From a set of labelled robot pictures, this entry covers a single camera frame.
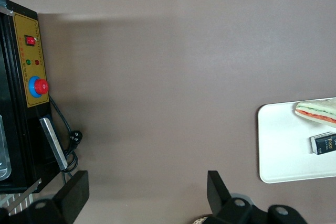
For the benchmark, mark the wrapped triangle sandwich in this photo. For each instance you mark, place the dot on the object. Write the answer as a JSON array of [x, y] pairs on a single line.
[[320, 111]]

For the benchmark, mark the shiny metal tray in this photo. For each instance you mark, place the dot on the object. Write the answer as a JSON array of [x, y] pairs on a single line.
[[4, 155]]

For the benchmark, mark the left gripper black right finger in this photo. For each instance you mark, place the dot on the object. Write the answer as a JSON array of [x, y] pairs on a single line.
[[216, 192]]

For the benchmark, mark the black yellow sealing machine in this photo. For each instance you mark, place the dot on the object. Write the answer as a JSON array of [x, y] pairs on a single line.
[[15, 98]]

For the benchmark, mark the small black carton box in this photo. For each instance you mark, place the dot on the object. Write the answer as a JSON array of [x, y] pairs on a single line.
[[325, 144]]

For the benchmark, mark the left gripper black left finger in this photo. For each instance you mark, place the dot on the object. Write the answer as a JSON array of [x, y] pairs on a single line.
[[74, 192]]

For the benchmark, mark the cream rectangular tray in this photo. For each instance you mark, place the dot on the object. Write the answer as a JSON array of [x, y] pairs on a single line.
[[283, 155]]

